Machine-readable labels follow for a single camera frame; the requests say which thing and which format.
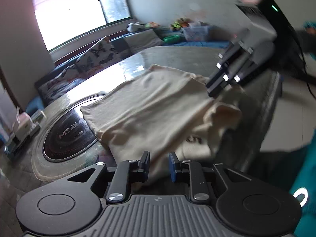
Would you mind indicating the green plastic container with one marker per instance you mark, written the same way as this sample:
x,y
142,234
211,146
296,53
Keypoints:
x,y
172,39

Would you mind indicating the black round induction cooker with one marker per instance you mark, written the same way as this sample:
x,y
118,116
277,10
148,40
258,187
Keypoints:
x,y
64,138

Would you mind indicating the open soft tissue pack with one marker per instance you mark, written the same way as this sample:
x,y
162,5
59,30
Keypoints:
x,y
23,121

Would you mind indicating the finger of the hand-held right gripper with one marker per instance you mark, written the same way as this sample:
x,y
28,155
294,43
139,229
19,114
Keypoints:
x,y
243,71
218,84

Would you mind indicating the small stuffed dolls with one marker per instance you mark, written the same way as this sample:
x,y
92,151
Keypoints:
x,y
180,23

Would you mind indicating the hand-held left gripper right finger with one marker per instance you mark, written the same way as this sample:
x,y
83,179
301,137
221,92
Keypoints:
x,y
172,169

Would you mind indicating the butterfly print pillow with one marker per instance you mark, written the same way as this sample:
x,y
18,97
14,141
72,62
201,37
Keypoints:
x,y
98,54
61,84

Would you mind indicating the clear plastic storage box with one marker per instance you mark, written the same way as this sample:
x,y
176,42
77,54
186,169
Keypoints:
x,y
196,33

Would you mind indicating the blue black smart watch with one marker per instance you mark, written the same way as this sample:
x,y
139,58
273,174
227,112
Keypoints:
x,y
17,147

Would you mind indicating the cream sweatshirt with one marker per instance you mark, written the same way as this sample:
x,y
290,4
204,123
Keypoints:
x,y
153,108

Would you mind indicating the white power strip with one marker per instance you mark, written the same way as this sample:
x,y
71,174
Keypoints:
x,y
33,131

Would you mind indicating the window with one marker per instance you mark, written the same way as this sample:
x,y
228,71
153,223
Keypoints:
x,y
74,17

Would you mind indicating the colourful plush toy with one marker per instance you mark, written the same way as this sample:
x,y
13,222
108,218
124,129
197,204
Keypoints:
x,y
153,25

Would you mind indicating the person's teal clothing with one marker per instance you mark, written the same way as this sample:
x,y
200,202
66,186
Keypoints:
x,y
305,177

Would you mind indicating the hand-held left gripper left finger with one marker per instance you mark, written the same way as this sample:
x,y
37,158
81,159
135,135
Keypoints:
x,y
145,169

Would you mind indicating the grey pillow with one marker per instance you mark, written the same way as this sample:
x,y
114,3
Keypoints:
x,y
143,40

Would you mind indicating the dark blue sofa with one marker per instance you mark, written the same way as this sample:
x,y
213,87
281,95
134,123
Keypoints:
x,y
118,45

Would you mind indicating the panda plush toy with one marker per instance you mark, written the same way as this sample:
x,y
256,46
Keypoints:
x,y
134,27

